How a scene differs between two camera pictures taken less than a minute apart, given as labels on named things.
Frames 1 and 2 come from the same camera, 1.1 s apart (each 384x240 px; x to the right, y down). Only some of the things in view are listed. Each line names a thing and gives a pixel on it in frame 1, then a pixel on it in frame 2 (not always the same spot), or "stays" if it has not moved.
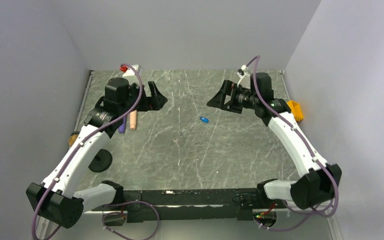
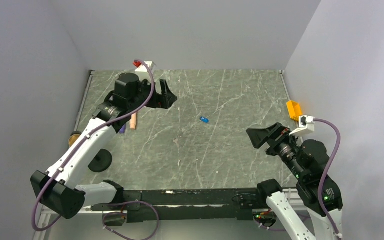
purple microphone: [122, 128] stays
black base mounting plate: [187, 205] stays
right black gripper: [230, 88] to [258, 135]
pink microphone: [133, 119] stays
